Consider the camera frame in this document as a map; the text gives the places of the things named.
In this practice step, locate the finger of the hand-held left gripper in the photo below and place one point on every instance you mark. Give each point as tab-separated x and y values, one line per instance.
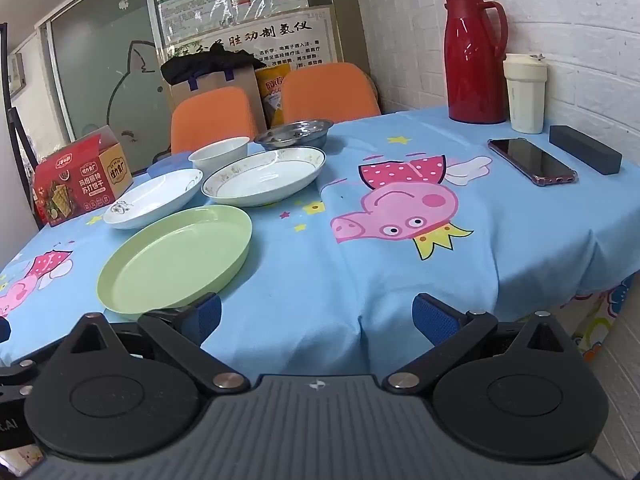
4	330
17	371

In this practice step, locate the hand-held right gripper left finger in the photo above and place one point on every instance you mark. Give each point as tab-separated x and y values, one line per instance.
207	316

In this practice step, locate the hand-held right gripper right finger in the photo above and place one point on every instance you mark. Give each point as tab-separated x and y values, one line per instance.
432	317

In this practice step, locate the green plastic plate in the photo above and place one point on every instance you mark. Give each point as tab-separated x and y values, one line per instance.
175	260

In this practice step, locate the white plate with small print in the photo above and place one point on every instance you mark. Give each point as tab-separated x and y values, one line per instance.
150	197

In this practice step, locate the white plate with floral rim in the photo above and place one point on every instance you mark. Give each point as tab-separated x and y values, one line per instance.
260	182

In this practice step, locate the blue translucent plastic bowl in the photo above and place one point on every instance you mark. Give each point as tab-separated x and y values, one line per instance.
162	166

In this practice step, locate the white ribbed bowl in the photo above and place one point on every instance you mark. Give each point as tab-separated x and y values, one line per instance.
220	152

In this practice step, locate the stainless steel bowl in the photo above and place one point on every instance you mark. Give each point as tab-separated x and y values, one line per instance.
295	132

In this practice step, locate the blue cartoon pig tablecloth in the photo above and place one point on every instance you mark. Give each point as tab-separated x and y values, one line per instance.
310	260

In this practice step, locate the red cracker box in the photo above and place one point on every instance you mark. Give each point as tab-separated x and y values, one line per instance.
75	185

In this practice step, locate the colourful printed cloth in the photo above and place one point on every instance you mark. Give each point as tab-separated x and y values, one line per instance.
600	320

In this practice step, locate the black metal stand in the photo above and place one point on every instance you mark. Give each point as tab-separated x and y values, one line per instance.
22	160

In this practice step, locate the smartphone in clear case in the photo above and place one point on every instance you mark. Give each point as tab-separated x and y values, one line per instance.
530	160

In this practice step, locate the orange chair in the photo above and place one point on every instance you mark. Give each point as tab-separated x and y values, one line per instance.
215	115
325	92

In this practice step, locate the black rectangular box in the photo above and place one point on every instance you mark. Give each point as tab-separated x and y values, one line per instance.
585	150

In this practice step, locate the white tumbler cup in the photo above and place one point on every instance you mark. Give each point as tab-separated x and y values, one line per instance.
525	100

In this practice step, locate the yellow packet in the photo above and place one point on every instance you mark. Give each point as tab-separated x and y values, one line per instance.
270	85

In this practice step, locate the black cloth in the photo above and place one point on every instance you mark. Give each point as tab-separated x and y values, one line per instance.
210	65

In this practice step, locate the red thermos jug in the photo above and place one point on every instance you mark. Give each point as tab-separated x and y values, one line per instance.
472	60

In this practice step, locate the pig outline sticker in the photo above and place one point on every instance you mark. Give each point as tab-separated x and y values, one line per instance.
131	55

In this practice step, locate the frosted glass door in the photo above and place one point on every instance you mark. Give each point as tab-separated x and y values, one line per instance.
85	60

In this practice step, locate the small wall frame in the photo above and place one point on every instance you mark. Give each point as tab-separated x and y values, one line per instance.
16	75

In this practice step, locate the framed calligraphy wall sign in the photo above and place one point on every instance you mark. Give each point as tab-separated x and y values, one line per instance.
300	35

